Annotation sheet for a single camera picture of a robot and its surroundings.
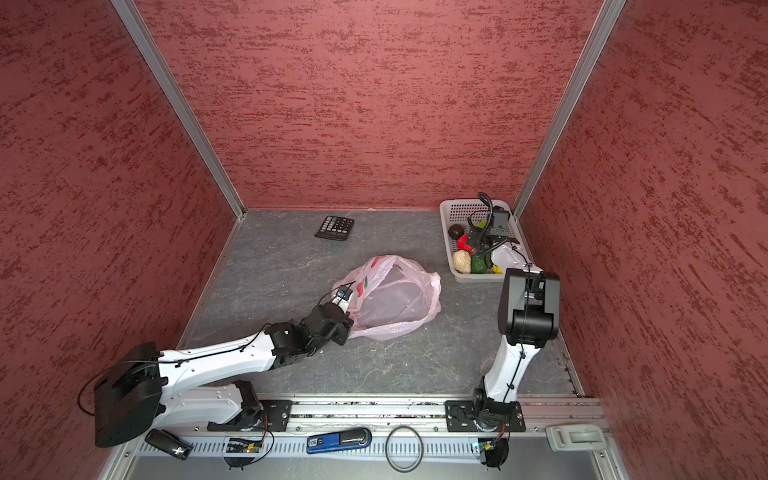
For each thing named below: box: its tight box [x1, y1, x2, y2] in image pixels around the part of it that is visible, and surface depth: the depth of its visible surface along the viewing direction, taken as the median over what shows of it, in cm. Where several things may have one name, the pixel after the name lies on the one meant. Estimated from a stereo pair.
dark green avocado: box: [471, 255, 488, 274], surface depth 101 cm
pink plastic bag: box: [331, 254, 442, 341], surface depth 86 cm
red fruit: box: [456, 233, 473, 252], surface depth 108 cm
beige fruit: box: [452, 249, 471, 274], surface depth 102 cm
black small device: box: [144, 428, 194, 461], surface depth 69 cm
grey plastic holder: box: [545, 424, 608, 452], surface depth 71 cm
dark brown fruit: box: [448, 224, 465, 240], surface depth 111 cm
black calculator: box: [314, 215, 355, 241], surface depth 115 cm
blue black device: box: [306, 428, 373, 454], surface depth 69 cm
